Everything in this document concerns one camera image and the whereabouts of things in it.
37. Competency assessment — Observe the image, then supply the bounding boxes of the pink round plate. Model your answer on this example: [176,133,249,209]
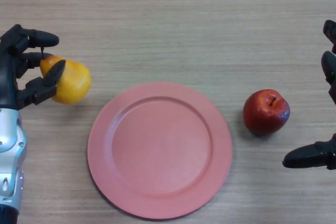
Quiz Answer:
[87,82,233,221]

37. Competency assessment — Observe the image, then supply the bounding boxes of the red apple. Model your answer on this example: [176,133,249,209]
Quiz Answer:
[243,89,291,136]

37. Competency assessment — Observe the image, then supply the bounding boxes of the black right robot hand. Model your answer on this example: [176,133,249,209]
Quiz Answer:
[282,19,336,170]

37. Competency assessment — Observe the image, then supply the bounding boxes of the yellow pear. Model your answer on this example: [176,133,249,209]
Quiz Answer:
[39,47,92,105]

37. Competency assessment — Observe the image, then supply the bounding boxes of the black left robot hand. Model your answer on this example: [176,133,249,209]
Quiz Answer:
[0,24,67,111]

